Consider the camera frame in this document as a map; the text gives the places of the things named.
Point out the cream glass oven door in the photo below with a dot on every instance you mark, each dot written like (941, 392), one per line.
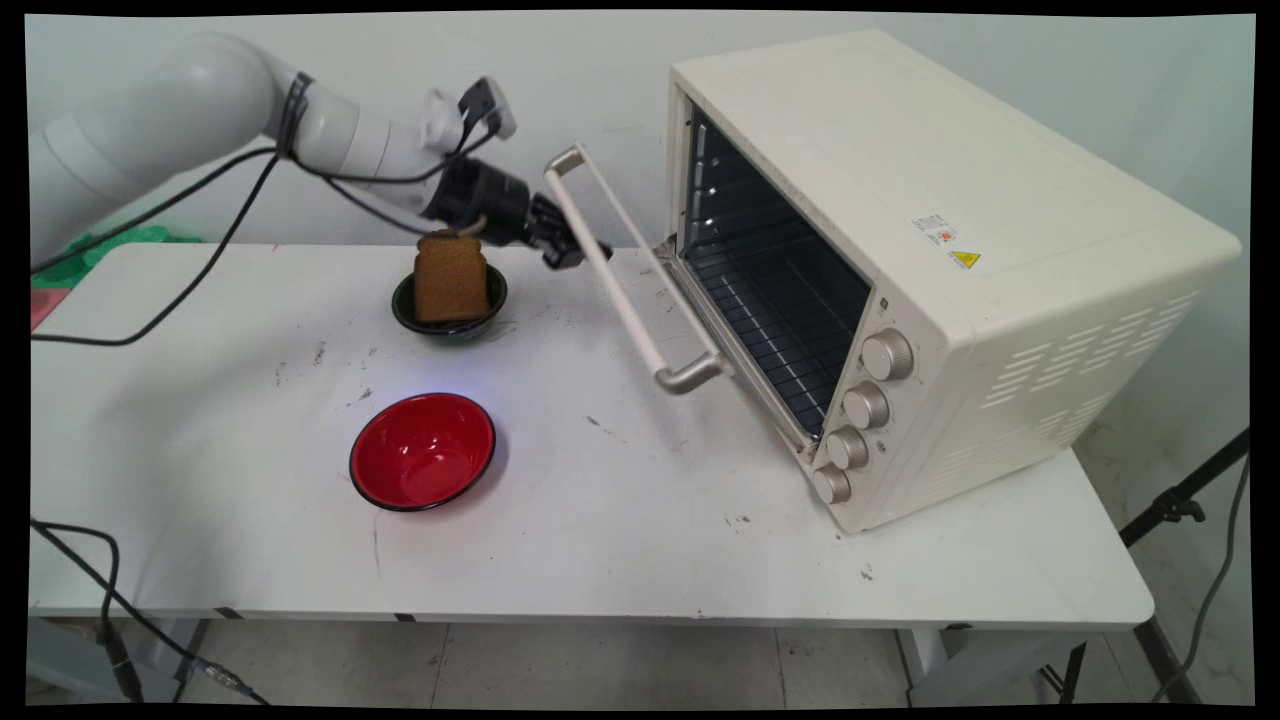
(620, 290)

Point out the yellow warning sticker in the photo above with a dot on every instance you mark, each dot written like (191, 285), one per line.
(965, 259)

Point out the small silver oven knob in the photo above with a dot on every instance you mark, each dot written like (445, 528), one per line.
(831, 485)

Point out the black tripod stand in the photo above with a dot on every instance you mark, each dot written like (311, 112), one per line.
(1170, 505)

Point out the white label sticker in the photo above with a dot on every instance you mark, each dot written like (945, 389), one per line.
(935, 229)

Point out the red bowl with black rim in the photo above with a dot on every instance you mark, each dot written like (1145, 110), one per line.
(422, 452)

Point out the brown bread slice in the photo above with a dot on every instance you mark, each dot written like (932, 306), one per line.
(450, 280)

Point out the black metal table leg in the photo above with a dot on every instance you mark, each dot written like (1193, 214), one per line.
(1165, 660)

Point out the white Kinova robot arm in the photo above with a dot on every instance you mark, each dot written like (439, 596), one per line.
(200, 115)

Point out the cream toaster oven body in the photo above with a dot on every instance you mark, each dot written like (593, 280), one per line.
(1000, 250)

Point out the white table support panel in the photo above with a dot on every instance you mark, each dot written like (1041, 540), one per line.
(980, 665)

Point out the dark green bowl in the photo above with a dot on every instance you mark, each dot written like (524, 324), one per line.
(450, 325)

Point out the green cloth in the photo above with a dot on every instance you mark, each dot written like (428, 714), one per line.
(120, 240)

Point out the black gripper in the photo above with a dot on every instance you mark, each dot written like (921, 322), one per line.
(490, 205)

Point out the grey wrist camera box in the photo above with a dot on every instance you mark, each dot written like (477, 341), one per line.
(490, 108)

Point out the red mat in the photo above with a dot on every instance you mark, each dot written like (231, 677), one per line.
(42, 305)

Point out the large silver oven knob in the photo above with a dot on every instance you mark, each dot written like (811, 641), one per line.
(888, 355)

